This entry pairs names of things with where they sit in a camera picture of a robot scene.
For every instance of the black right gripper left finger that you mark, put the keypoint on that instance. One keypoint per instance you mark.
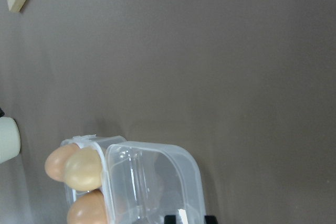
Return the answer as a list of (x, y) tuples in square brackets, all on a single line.
[(169, 219)]

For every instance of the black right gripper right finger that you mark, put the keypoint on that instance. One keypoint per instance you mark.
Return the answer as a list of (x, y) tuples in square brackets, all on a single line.
[(210, 219)]

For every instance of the clear plastic egg box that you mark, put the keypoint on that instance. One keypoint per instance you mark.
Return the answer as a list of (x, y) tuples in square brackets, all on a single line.
[(143, 182)]

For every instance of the brown egg from bowl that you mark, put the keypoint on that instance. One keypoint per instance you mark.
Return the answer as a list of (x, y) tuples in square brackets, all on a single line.
[(56, 161)]

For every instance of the brown egg front cell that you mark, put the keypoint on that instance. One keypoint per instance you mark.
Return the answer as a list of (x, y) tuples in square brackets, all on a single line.
[(90, 208)]

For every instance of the brown egg cell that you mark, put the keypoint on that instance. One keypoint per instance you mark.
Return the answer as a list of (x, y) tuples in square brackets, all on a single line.
[(83, 170), (90, 208)]

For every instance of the brown egg back cell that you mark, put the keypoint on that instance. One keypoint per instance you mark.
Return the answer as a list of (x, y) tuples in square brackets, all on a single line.
[(83, 170)]

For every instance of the white ceramic bowl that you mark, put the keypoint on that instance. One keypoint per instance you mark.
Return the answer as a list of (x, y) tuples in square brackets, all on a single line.
[(9, 139)]

